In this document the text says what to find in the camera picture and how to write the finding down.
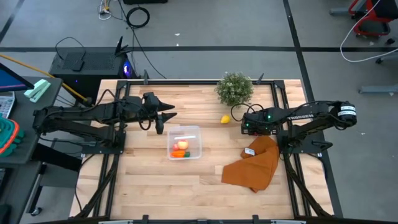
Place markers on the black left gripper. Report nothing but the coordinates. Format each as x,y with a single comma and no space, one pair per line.
150,105

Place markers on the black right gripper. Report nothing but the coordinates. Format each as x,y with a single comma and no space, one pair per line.
255,123

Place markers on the yellow toy lemon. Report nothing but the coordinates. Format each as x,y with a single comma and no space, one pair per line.
225,119

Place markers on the small red toy fruit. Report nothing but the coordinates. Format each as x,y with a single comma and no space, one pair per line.
175,147

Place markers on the pink toy peach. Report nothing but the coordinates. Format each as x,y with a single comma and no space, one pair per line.
183,144

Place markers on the orange toy carrot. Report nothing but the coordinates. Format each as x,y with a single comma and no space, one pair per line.
178,153

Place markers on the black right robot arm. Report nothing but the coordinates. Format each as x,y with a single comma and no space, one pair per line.
311,115

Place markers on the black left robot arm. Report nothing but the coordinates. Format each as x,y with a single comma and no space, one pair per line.
77,113

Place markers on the clear plastic tupperware container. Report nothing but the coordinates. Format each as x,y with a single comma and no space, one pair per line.
192,133

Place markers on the white cloth label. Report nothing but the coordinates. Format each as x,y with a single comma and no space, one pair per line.
249,151

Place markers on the green potted plant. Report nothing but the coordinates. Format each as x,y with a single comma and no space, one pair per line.
234,88

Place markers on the orange cloth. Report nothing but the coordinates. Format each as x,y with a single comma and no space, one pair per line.
248,174

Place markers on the black computer tower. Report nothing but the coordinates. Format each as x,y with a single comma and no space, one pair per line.
93,71

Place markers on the dark side desk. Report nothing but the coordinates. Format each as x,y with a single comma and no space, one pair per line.
56,90

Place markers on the grey chair leg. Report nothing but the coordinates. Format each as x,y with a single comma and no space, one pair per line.
379,89

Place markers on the mint green stapler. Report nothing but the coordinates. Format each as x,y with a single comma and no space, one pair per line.
37,90

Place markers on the monitor with blue screen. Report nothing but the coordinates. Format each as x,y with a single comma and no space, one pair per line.
11,81

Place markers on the grey calculator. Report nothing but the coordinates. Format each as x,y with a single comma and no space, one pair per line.
6,104

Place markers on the teal and orange toy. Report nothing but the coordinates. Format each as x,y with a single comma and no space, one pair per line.
7,137

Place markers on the red and black chair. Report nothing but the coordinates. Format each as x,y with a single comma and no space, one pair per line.
385,7

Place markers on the black table frame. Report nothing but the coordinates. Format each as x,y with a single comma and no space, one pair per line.
186,82

